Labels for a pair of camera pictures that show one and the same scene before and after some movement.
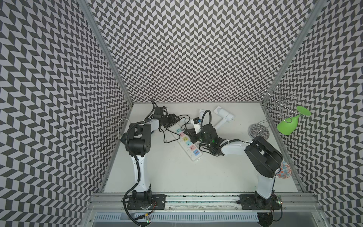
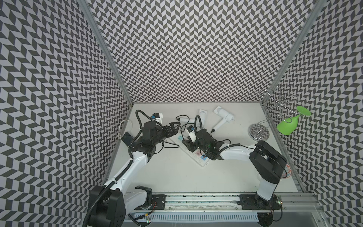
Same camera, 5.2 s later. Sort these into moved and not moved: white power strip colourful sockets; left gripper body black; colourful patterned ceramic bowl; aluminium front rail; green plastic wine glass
Moved: white power strip colourful sockets; left gripper body black
Not moved: aluminium front rail; colourful patterned ceramic bowl; green plastic wine glass
